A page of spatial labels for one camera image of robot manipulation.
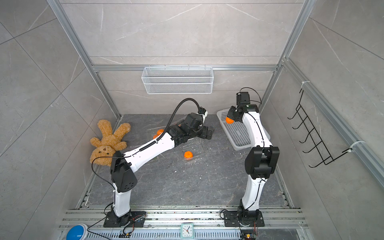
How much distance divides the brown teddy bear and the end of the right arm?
721 mm

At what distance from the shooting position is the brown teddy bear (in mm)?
897

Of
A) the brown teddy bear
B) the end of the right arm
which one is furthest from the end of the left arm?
the brown teddy bear

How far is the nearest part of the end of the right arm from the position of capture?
25.4 inches
